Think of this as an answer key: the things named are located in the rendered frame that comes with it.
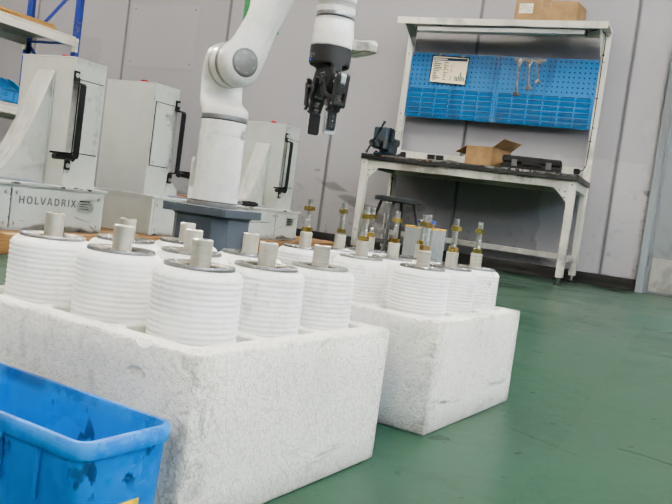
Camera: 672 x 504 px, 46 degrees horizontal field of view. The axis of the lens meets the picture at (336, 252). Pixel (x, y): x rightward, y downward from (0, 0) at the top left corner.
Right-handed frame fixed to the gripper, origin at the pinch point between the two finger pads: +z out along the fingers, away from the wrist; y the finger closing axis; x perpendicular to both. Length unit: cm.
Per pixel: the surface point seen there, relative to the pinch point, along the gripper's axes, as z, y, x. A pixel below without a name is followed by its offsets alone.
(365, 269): 23.5, 14.8, 4.8
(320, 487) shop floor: 47, 49, -16
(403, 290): 25.7, 22.2, 8.1
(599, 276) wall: 40, -311, 389
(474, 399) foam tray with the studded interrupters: 44, 20, 27
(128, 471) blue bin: 39, 64, -43
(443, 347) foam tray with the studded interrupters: 33.3, 29.3, 12.4
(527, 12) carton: -147, -346, 313
